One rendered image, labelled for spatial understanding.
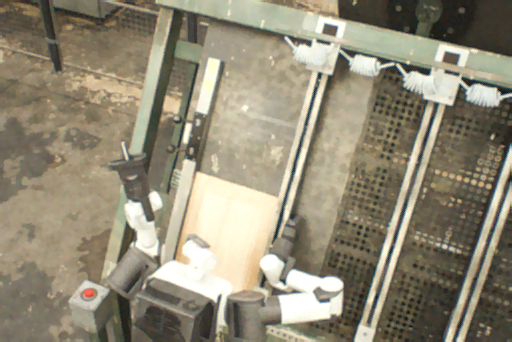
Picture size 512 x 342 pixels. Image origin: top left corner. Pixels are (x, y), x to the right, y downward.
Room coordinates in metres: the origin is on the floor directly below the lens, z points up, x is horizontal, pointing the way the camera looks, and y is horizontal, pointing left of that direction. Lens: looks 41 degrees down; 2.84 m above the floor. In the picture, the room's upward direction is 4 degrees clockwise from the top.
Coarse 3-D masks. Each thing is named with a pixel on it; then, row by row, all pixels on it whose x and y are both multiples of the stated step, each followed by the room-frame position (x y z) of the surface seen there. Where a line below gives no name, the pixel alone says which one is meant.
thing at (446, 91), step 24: (456, 48) 1.76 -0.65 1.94; (432, 72) 1.73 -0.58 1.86; (432, 96) 1.68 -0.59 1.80; (432, 120) 1.69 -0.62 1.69; (432, 144) 1.62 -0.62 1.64; (408, 168) 1.58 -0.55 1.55; (408, 192) 1.56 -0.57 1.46; (408, 216) 1.48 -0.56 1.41; (384, 264) 1.41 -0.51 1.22; (384, 288) 1.34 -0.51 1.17; (360, 336) 1.24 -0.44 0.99
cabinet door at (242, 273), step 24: (192, 192) 1.71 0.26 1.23; (216, 192) 1.69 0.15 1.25; (240, 192) 1.68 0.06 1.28; (192, 216) 1.65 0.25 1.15; (216, 216) 1.64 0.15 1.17; (240, 216) 1.62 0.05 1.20; (264, 216) 1.60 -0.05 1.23; (216, 240) 1.58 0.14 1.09; (240, 240) 1.57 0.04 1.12; (264, 240) 1.55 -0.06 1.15; (216, 264) 1.52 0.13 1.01; (240, 264) 1.51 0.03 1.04; (240, 288) 1.45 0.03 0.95
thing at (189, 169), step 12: (216, 60) 1.98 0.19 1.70; (216, 72) 1.95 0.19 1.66; (204, 84) 1.93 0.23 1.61; (216, 84) 1.94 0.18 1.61; (204, 96) 1.91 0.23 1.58; (204, 108) 1.88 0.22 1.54; (204, 132) 1.84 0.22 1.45; (192, 168) 1.75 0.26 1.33; (180, 180) 1.73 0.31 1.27; (192, 180) 1.73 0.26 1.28; (180, 192) 1.70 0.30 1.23; (180, 204) 1.67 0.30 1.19; (180, 216) 1.65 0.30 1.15; (168, 228) 1.63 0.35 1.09; (180, 228) 1.62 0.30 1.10; (168, 240) 1.60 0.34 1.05; (168, 252) 1.57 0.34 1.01
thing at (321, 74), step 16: (320, 32) 1.89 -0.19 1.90; (320, 48) 1.74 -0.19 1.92; (336, 48) 1.84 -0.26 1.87; (320, 64) 1.75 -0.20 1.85; (320, 80) 1.83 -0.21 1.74; (320, 96) 1.79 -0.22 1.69; (304, 112) 1.77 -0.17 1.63; (320, 112) 1.80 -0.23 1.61; (304, 128) 1.74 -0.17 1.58; (304, 144) 1.70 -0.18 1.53; (304, 160) 1.67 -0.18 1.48; (288, 176) 1.64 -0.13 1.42; (288, 192) 1.63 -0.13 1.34; (288, 208) 1.57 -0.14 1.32; (272, 224) 1.54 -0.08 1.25; (272, 240) 1.51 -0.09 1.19; (256, 288) 1.40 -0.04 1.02
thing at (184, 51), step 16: (176, 48) 2.11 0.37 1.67; (192, 48) 2.10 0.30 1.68; (192, 64) 2.08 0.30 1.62; (192, 80) 2.04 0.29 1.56; (384, 96) 1.83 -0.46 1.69; (400, 96) 1.83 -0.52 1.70; (416, 112) 1.78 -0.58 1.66; (176, 128) 1.94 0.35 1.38; (176, 144) 1.90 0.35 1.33; (176, 160) 1.88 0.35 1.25; (160, 192) 1.78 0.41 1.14; (160, 208) 1.74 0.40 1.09; (496, 256) 1.43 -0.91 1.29; (352, 272) 1.46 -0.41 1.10; (368, 272) 1.45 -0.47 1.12; (400, 288) 1.40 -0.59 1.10; (416, 288) 1.39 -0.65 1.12; (448, 304) 1.34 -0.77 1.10
